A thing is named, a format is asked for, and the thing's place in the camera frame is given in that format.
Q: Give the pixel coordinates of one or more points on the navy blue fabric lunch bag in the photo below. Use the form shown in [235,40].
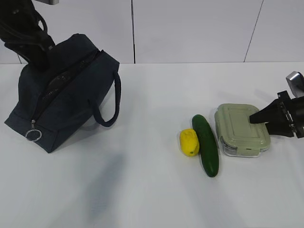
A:
[81,82]

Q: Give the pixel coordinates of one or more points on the yellow lemon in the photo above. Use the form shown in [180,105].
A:
[189,142]

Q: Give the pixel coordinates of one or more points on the green lidded food container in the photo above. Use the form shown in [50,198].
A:
[236,135]

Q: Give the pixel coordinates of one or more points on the dark green cucumber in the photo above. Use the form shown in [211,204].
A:
[208,147]

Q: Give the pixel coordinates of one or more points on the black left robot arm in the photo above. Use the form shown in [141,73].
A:
[24,31]

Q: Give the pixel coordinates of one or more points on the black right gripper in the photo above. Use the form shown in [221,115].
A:
[283,117]

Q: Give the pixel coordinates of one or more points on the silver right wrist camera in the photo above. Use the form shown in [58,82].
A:
[295,81]

